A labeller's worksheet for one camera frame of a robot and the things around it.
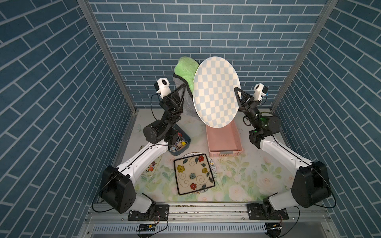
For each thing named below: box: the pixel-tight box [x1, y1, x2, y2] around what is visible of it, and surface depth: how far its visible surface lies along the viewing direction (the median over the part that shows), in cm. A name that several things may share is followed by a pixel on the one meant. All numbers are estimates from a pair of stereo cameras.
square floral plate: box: [173, 153, 216, 196], surface depth 86 cm
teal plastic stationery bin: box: [168, 123, 191, 156], surface depth 98 cm
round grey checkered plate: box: [192, 56, 242, 129], surface depth 53 cm
